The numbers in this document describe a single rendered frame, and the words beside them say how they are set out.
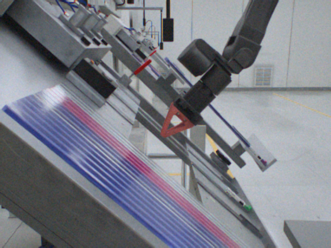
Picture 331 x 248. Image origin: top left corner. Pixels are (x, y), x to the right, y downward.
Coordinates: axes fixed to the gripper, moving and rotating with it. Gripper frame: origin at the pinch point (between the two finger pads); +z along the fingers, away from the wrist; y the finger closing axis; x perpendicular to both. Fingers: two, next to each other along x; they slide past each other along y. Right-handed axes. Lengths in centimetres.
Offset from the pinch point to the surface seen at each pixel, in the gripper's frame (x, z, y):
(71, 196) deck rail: -11, 1, 49
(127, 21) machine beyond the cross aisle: -77, -7, -450
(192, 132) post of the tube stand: 17, 1, -48
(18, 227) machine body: -9, 51, -12
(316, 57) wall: 280, -258, -764
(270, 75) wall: 231, -151, -763
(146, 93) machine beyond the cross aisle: 17, 53, -451
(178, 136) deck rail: 7.4, 1.4, -19.2
